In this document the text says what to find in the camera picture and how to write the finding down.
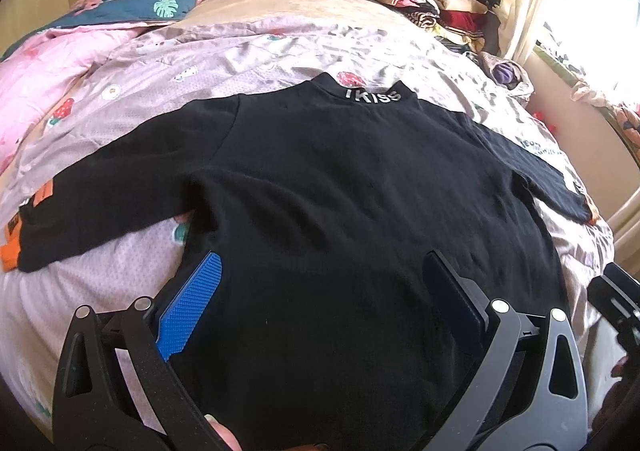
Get black sweater orange cuffs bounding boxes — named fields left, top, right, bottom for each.
left=1, top=74, right=597, bottom=450

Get left hand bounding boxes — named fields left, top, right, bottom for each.
left=204, top=414, right=242, bottom=451

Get bag with purple clothes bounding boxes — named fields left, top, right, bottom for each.
left=478, top=51, right=535, bottom=107

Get pink floral quilt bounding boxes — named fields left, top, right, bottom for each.
left=1, top=23, right=146, bottom=168

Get clothes on window sill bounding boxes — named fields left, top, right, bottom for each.
left=534, top=22, right=639, bottom=160

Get lilac strawberry print duvet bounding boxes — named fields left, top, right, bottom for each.
left=1, top=11, right=585, bottom=433

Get red plastic bag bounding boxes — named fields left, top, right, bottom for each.
left=532, top=111, right=556, bottom=137

